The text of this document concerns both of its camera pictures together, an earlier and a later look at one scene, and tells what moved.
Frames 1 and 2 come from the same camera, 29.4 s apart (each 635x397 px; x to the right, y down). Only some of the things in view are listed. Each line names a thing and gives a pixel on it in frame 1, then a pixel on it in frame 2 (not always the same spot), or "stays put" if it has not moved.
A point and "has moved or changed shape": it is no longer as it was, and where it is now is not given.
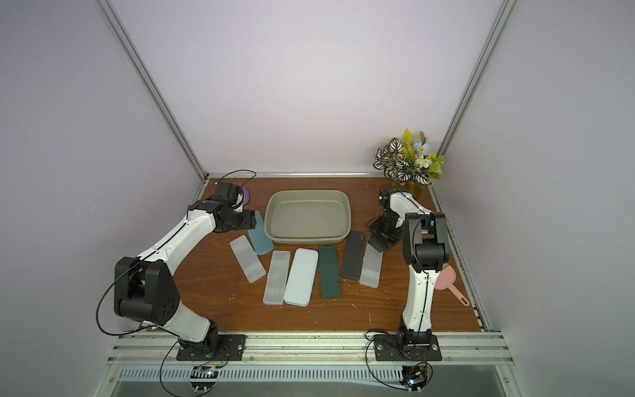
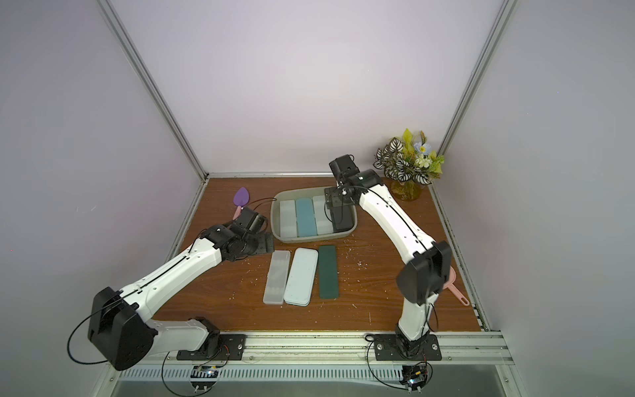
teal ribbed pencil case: (261, 241) has moved or changed shape
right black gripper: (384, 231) → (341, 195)
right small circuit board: (414, 377) stays put
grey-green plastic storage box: (307, 216) stays put
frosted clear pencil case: (371, 266) → (324, 225)
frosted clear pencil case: (248, 260) → (288, 219)
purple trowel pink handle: (246, 197) stays put
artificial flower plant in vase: (411, 165) stays put
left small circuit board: (203, 378) stays put
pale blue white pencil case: (300, 284) stays put
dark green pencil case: (329, 274) stays put
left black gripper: (249, 220) → (264, 246)
